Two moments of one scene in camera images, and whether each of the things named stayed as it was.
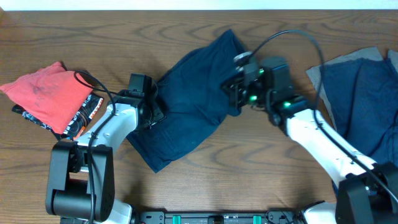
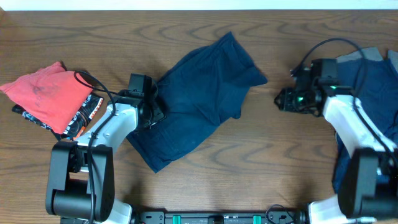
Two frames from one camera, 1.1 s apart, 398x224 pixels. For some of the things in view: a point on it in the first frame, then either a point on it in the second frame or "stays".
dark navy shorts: [193, 102] stays
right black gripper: [236, 96] to [286, 103]
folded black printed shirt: [75, 128] stays
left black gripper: [159, 116] stays
